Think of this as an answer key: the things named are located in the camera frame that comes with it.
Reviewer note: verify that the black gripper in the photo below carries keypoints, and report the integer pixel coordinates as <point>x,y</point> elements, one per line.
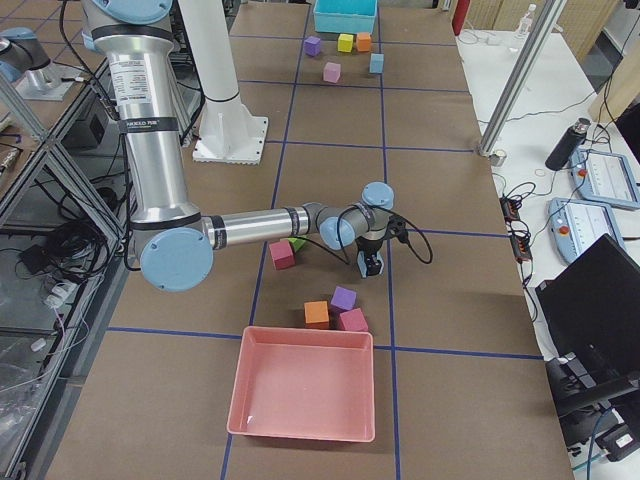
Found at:
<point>369,248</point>

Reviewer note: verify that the light blue block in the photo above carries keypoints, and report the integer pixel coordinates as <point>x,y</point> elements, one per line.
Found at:
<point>376,64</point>
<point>370,265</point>

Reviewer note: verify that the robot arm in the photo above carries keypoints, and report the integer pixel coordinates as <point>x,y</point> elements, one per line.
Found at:
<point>174,241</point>

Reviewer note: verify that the purple foam block right side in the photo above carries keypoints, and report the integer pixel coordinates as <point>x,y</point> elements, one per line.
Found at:
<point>343,299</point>

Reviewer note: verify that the purple foam block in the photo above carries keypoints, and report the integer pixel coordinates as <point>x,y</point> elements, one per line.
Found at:
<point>312,46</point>
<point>343,299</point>

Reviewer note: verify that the magenta foam block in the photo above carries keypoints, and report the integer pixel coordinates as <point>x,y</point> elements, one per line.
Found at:
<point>353,320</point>

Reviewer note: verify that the green foam block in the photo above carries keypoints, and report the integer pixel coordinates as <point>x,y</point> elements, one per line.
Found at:
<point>297,243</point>

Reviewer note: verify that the orange foam block right side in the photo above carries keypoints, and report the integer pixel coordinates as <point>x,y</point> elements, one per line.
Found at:
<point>316,314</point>

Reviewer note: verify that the orange foam block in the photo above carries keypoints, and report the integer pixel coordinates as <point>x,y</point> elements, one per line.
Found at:
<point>363,42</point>
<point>316,314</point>

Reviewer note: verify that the dark pink foam block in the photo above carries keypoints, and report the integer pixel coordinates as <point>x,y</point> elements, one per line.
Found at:
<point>282,254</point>

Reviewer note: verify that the pink plastic bin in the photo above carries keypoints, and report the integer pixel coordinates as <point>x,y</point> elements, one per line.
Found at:
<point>304,384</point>

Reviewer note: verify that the black power strip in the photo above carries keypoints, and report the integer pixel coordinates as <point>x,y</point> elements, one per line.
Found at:
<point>518,231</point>

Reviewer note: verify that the small metal cylinder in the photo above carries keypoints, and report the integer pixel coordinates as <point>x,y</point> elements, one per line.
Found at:
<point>498,158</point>

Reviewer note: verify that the light pink foam block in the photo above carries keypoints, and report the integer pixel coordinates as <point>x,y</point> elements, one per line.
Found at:
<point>331,72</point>

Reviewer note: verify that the teach pendant near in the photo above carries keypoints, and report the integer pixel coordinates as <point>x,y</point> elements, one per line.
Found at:
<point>577,224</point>

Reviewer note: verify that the teach pendant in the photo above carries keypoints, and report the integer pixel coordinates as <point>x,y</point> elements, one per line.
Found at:
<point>604,177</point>
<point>577,224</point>

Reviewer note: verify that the yellow foam block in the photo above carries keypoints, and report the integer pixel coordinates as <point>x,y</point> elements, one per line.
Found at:
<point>345,43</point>

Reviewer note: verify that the orange foam block left side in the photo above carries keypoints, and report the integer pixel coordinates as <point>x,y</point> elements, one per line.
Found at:
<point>363,42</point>

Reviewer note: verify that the purple foam block left side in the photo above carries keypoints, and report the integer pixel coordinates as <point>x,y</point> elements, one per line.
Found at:
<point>312,46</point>

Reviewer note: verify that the black laptop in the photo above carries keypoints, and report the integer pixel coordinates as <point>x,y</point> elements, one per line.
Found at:
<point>593,305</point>

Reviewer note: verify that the black water bottle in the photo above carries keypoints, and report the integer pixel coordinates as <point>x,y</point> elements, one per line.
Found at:
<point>573,137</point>

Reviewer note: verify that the teal plastic bin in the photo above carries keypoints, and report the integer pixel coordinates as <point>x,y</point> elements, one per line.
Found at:
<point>345,16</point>

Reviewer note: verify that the teach pendant far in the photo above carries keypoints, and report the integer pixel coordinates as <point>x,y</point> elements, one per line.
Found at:
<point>604,177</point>

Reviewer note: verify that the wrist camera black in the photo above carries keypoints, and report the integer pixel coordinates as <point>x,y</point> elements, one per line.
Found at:
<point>397,229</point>

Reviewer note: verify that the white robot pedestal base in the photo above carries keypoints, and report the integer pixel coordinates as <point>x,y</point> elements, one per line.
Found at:
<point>228,132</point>

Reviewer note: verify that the aluminium frame post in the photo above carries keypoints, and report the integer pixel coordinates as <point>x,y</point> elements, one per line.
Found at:
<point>523,66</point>

